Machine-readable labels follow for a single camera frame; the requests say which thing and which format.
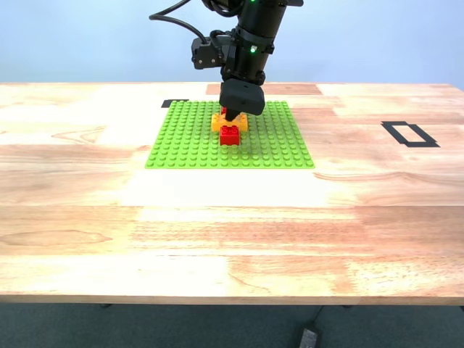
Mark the green studded baseplate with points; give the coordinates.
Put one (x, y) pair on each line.
(188, 145)

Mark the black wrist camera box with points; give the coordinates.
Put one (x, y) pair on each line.
(203, 54)

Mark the black tape patch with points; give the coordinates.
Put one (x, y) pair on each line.
(166, 104)

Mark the grey power adapter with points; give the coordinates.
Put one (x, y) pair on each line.
(309, 339)

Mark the black tape rectangle outline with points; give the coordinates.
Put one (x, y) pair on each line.
(422, 145)

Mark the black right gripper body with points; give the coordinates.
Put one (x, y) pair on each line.
(248, 61)

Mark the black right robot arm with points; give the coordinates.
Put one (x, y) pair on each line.
(261, 18)

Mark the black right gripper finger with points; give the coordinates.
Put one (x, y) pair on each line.
(241, 98)

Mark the yellow toy brick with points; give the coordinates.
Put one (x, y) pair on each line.
(217, 123)

